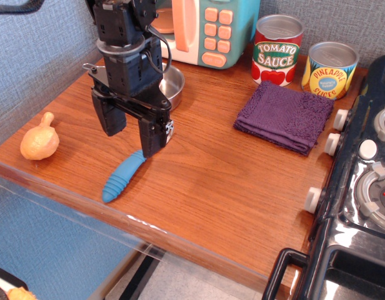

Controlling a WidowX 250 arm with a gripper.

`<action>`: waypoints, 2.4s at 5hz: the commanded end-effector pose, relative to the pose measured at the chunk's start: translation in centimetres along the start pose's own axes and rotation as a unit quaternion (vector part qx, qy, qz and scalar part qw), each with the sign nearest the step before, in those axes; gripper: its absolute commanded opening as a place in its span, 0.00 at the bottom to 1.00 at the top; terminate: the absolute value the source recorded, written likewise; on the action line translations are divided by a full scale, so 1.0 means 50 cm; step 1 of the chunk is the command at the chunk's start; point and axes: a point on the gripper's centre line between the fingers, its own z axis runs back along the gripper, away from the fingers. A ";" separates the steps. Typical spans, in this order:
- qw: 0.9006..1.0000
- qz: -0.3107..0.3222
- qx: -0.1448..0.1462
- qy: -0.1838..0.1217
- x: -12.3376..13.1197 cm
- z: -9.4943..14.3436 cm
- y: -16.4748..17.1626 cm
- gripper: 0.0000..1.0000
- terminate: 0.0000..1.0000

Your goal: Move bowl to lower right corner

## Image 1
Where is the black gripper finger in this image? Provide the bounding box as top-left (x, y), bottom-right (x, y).
top-left (91, 89), bottom-right (127, 136)
top-left (138, 118), bottom-right (166, 158)

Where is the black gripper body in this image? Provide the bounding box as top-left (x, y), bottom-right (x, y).
top-left (90, 36), bottom-right (173, 143)

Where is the silver pot with wire handle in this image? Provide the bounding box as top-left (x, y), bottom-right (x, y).
top-left (82, 63), bottom-right (185, 111)

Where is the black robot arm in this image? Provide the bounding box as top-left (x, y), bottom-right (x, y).
top-left (87, 1), bottom-right (173, 158)

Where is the orange toy chicken drumstick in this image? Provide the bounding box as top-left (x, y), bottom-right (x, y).
top-left (20, 112), bottom-right (60, 161)

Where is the teal toy microwave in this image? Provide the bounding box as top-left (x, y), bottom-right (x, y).
top-left (152, 0), bottom-right (261, 69)

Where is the folded purple cloth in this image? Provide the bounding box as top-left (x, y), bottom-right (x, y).
top-left (234, 81), bottom-right (334, 156)

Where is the tomato sauce can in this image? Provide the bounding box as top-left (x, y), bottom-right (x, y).
top-left (251, 14), bottom-right (304, 86)

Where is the white stove knob lower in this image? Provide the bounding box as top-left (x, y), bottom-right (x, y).
top-left (304, 187), bottom-right (322, 214)

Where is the white stove knob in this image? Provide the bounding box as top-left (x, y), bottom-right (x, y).
top-left (304, 187), bottom-right (322, 214)
top-left (324, 133), bottom-right (341, 156)
top-left (333, 109), bottom-right (349, 131)

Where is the white stove knob middle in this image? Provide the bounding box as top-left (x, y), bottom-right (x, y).
top-left (324, 133), bottom-right (341, 156)

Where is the white stove knob upper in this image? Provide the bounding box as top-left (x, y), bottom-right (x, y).
top-left (333, 109), bottom-right (349, 131)

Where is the pineapple slices can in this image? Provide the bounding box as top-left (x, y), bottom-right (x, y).
top-left (301, 41), bottom-right (359, 100)

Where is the orange object bottom left corner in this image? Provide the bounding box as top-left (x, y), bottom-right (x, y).
top-left (0, 287), bottom-right (37, 300)

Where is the black toy stove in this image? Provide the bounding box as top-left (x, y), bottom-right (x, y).
top-left (262, 55), bottom-right (385, 299)

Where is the blue handled metal fork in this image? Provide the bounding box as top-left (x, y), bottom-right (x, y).
top-left (102, 150), bottom-right (146, 203)

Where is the black braided cable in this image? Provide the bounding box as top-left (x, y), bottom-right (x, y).
top-left (0, 0), bottom-right (45, 15)

